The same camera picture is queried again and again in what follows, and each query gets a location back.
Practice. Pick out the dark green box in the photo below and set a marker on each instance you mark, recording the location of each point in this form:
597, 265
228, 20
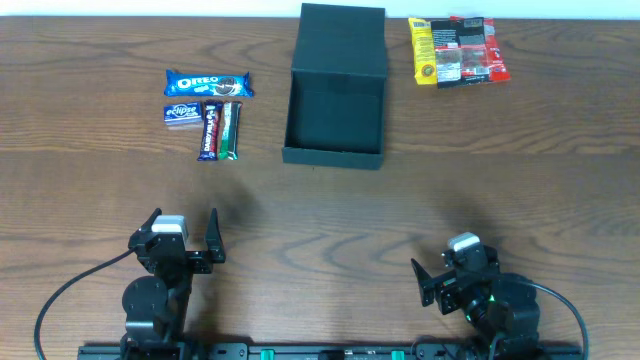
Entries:
336, 112

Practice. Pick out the red snack bag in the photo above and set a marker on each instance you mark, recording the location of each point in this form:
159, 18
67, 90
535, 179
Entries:
497, 50

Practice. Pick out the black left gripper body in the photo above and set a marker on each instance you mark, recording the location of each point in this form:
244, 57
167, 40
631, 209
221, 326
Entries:
195, 265

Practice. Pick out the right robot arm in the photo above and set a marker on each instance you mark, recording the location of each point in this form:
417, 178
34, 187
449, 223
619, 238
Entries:
502, 308

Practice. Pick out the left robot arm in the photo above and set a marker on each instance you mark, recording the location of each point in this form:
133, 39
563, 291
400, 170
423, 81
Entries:
156, 304

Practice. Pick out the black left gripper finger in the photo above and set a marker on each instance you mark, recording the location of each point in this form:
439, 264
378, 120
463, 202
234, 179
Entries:
213, 239
146, 227

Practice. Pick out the yellow snack bag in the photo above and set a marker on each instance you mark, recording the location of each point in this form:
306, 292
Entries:
423, 51

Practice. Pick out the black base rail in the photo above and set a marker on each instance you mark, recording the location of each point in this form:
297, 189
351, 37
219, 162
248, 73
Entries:
242, 351

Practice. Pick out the purple Dairy Milk bar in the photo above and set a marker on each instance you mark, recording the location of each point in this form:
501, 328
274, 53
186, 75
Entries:
211, 119

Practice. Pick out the blue Oreo cookie pack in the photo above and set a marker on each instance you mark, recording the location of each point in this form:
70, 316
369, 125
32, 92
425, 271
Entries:
218, 85

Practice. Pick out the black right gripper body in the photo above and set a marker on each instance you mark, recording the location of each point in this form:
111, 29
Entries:
446, 286

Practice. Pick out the black clear jerky bag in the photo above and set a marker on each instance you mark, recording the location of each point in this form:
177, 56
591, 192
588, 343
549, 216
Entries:
448, 54

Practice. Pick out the green white chocolate bar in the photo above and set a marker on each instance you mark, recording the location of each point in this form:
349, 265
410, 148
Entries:
229, 141

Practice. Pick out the blue Eclipse mint box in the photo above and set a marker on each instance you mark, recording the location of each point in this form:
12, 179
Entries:
182, 113

